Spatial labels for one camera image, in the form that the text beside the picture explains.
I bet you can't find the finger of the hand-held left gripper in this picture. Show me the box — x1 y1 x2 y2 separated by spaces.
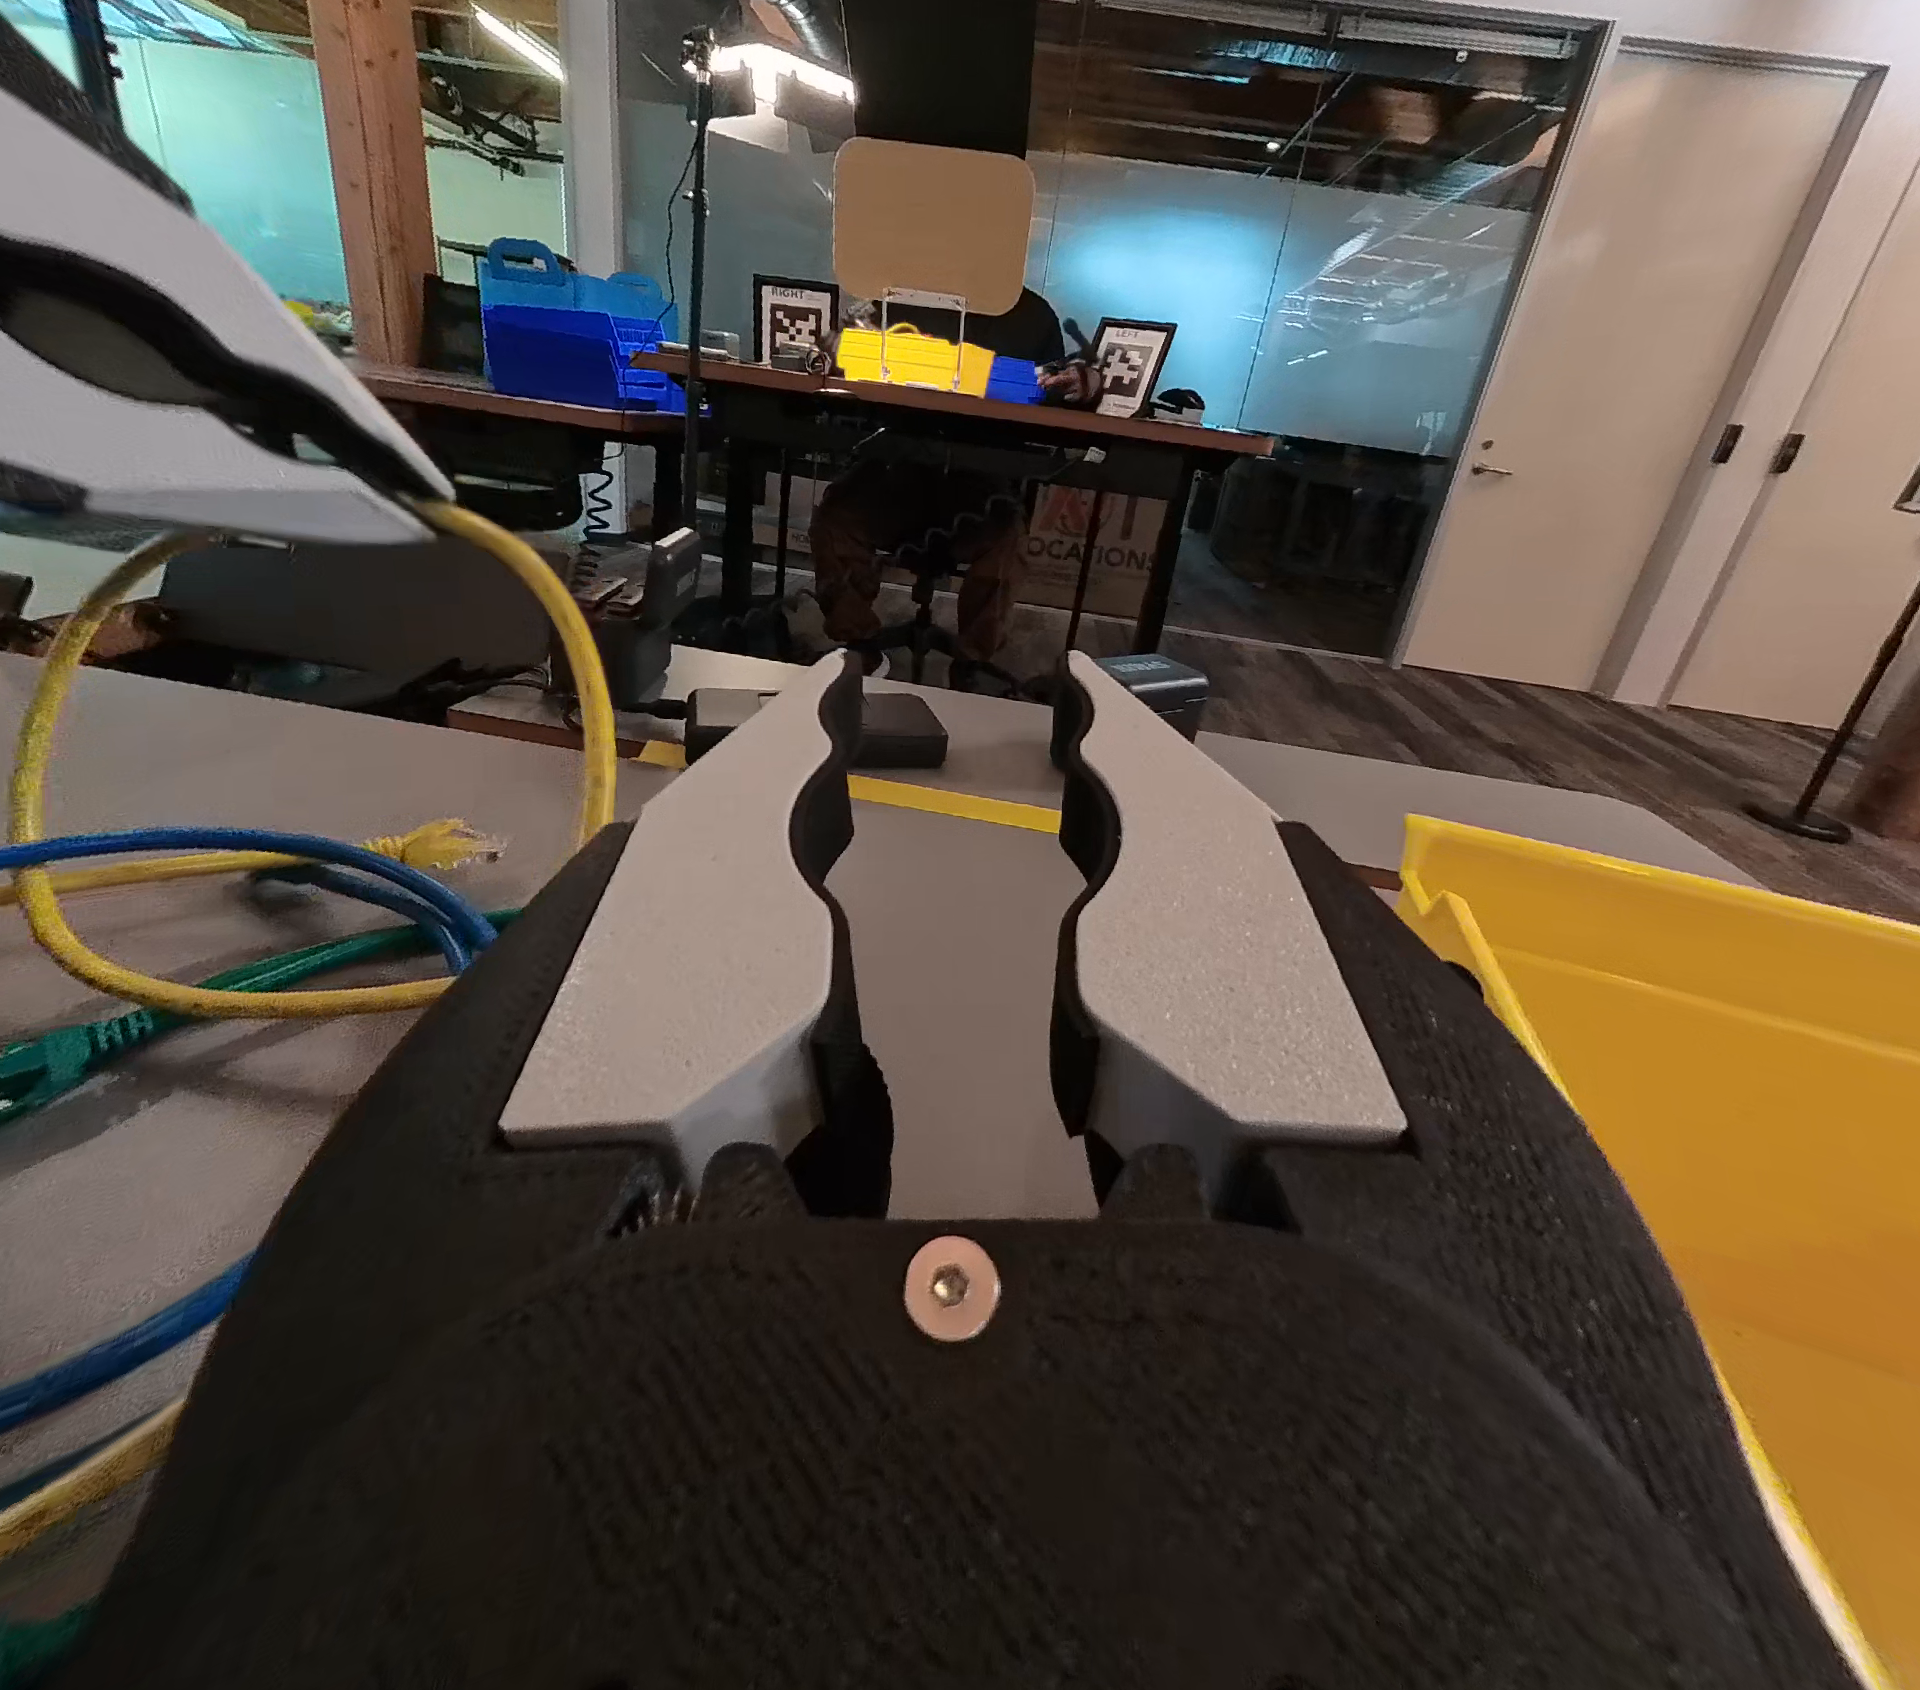
0 345 439 547
0 91 451 504

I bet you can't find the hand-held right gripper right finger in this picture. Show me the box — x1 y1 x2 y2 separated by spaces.
1049 649 1411 1152

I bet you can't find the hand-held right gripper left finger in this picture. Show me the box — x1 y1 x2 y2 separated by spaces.
494 649 897 1167

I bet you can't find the yellow ethernet cable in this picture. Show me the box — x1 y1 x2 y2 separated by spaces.
0 495 619 1563

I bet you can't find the blue ethernet cable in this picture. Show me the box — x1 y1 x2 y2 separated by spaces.
0 825 500 1437

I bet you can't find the yellow plastic bin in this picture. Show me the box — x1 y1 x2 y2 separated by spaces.
1393 811 1920 1690

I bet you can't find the green ethernet cable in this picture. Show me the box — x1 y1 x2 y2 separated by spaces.
0 910 519 1690

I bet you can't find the grey equipment case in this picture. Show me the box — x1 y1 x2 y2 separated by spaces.
149 534 557 680

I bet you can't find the yellow tape strip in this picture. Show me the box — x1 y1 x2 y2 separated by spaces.
636 736 1063 838

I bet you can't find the black power adapter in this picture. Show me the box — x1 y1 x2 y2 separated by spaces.
686 688 950 773

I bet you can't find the black battery charger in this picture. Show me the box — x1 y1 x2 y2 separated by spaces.
546 526 699 702

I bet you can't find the brown wooden desk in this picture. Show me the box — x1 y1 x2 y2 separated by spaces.
630 345 1277 657
359 366 708 551

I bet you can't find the blue plastic bins stack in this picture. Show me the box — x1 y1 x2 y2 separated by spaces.
475 237 679 401

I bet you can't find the cardboard box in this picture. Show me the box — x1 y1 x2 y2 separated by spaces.
1020 482 1163 627

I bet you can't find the black sign stand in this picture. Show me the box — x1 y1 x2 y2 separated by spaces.
1739 474 1920 843

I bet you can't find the black light stand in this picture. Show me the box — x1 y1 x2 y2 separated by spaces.
671 23 760 649

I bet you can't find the framed tag sign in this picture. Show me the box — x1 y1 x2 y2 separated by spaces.
1086 319 1175 418
751 273 839 369

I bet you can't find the small yellow bin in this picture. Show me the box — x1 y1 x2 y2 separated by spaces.
834 327 995 393

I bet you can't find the white door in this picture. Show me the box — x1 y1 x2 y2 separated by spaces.
1663 203 1920 732
1393 39 1890 710

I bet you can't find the small wooden screen board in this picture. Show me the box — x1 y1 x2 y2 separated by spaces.
831 136 1037 388

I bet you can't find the black fabric panel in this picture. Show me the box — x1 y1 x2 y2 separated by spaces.
835 0 1040 165

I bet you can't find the wooden post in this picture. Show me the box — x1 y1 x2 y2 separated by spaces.
275 0 439 372
1843 729 1920 840

